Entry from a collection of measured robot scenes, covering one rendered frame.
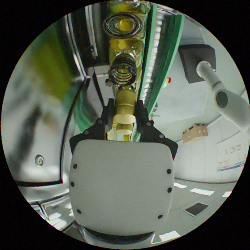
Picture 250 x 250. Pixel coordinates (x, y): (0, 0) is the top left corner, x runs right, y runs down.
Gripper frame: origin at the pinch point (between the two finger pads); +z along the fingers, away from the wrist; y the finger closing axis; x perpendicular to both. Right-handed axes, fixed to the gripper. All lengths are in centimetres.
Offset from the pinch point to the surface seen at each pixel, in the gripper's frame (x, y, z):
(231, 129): -78, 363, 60
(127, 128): -4.2, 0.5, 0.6
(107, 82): -2.4, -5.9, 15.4
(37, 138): 1.8, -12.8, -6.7
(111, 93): -18.0, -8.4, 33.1
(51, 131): -0.6, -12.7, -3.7
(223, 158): -157, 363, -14
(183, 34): 25, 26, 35
